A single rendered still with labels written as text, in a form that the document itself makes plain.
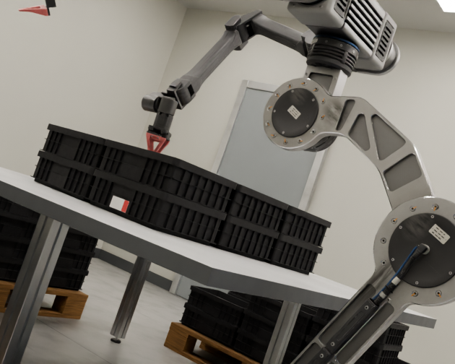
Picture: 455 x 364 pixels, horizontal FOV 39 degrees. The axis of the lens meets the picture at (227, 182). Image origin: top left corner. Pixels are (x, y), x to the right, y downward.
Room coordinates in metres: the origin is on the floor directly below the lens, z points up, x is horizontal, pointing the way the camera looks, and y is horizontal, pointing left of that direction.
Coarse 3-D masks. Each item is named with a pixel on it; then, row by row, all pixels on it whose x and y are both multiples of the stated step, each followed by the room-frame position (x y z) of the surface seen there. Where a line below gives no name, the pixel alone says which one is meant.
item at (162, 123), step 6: (162, 114) 2.10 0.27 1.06; (156, 120) 2.10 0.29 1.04; (162, 120) 2.10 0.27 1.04; (168, 120) 2.10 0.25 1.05; (150, 126) 2.07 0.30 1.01; (156, 126) 2.10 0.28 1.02; (162, 126) 2.10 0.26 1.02; (168, 126) 2.11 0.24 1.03; (162, 132) 2.07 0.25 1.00; (168, 132) 2.10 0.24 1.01
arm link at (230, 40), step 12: (228, 24) 2.28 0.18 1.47; (228, 36) 2.27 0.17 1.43; (216, 48) 2.24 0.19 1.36; (228, 48) 2.26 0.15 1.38; (240, 48) 2.33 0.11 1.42; (204, 60) 2.21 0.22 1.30; (216, 60) 2.22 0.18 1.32; (192, 72) 2.18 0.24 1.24; (204, 72) 2.19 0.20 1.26; (192, 84) 2.15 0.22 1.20; (180, 96) 2.13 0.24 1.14; (192, 96) 2.16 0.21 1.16
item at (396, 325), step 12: (324, 312) 3.27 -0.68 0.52; (336, 312) 3.22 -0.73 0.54; (324, 324) 3.24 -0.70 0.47; (396, 324) 3.12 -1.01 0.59; (312, 336) 3.28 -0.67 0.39; (384, 336) 3.07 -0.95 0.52; (396, 336) 3.18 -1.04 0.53; (372, 348) 3.09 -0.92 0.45; (384, 348) 3.08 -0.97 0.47; (396, 348) 3.21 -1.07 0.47; (360, 360) 3.10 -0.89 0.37; (372, 360) 3.08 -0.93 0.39; (384, 360) 3.15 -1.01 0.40
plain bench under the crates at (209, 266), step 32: (0, 192) 1.76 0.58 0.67; (32, 192) 1.73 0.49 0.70; (64, 224) 1.72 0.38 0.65; (96, 224) 1.52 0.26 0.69; (128, 224) 1.79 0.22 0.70; (32, 256) 1.71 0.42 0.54; (160, 256) 1.39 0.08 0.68; (192, 256) 1.41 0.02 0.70; (224, 256) 1.82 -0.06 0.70; (32, 288) 1.70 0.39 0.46; (128, 288) 3.42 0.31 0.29; (224, 288) 1.36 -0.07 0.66; (256, 288) 1.46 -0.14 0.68; (288, 288) 1.57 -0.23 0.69; (320, 288) 1.90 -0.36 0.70; (352, 288) 2.78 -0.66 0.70; (32, 320) 1.73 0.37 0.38; (128, 320) 3.42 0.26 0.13; (288, 320) 2.85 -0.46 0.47; (416, 320) 2.39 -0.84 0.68; (0, 352) 1.70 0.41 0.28
